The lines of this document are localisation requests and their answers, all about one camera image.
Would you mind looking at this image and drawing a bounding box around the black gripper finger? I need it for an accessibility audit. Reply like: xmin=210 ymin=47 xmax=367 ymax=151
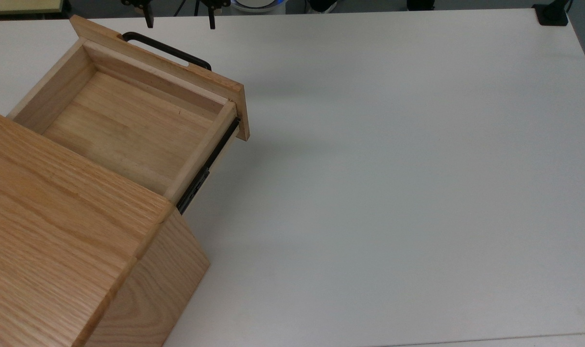
xmin=121 ymin=0 xmax=154 ymax=28
xmin=200 ymin=0 xmax=231 ymax=30

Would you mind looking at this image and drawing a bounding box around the light wooden drawer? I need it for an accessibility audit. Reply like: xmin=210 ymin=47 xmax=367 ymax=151
xmin=6 ymin=14 xmax=250 ymax=205

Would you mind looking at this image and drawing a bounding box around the white round blue-rimmed object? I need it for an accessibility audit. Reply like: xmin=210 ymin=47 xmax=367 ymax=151
xmin=231 ymin=0 xmax=286 ymax=14

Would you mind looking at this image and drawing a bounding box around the black rounded floor object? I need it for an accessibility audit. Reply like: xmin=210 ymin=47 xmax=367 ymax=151
xmin=307 ymin=0 xmax=339 ymax=13

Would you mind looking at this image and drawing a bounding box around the yellow-green flat board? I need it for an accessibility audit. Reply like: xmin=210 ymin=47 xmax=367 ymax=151
xmin=0 ymin=0 xmax=64 ymax=15

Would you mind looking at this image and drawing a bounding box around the oak wooden cabinet box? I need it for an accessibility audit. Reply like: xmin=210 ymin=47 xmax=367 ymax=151
xmin=0 ymin=106 xmax=211 ymax=347

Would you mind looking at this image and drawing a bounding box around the black metal drawer handle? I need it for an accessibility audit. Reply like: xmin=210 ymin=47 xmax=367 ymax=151
xmin=122 ymin=32 xmax=212 ymax=71

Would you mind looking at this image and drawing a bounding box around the black metal drawer slide rail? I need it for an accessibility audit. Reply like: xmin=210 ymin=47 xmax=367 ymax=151
xmin=177 ymin=117 xmax=241 ymax=215

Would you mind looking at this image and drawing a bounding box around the black table clamp mount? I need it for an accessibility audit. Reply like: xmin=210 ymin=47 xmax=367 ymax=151
xmin=532 ymin=0 xmax=573 ymax=26

